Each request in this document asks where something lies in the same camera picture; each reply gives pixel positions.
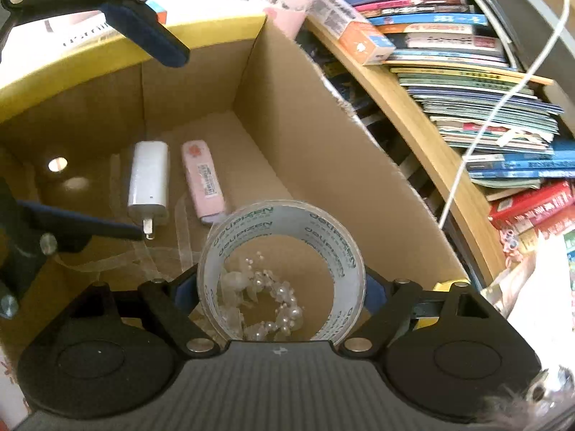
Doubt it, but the white cable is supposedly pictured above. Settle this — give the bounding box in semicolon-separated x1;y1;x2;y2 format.
438;0;572;230

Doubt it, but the clear tape roll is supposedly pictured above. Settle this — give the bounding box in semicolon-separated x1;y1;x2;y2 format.
197;200;367;346

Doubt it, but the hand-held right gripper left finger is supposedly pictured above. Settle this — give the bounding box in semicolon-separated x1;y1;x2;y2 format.
87;267;221;359

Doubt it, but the wooden bookshelf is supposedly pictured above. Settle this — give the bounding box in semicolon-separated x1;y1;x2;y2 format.
305;20;508;288

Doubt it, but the white charger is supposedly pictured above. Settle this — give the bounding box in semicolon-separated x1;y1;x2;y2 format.
127;140;170;241

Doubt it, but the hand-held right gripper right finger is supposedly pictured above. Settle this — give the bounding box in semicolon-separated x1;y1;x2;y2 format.
337;267;492;360

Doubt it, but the small orange white box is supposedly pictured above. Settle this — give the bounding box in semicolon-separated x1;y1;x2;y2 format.
308;0;397;66

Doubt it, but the pink utility knife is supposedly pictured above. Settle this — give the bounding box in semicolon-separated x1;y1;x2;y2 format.
181;140;226;226

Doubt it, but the row of books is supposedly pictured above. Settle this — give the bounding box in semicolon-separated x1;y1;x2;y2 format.
323;0;575;252

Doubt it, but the pearl ribbon hair accessory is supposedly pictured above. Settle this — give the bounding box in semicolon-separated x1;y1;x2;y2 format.
108;195;306;342

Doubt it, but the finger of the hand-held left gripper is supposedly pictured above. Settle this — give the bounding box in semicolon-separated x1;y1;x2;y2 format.
0;0;190;69
0;177;145;319

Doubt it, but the yellow cardboard box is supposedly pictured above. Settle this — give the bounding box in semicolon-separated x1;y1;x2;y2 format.
0;11;472;360

